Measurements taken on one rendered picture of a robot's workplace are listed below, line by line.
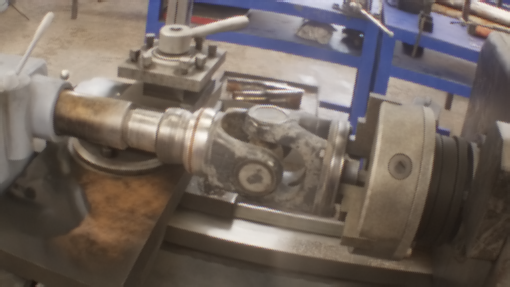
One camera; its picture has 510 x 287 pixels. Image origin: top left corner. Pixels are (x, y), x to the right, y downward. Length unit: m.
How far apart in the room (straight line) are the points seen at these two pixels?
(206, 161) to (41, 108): 0.31
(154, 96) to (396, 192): 0.53
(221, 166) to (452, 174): 0.35
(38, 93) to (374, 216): 0.59
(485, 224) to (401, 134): 0.22
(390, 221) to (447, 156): 0.14
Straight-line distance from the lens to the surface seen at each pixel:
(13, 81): 0.99
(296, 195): 0.93
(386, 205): 0.83
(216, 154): 0.91
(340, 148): 0.88
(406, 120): 0.87
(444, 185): 0.88
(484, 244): 0.75
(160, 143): 0.94
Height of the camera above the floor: 1.57
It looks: 29 degrees down
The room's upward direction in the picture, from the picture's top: 8 degrees clockwise
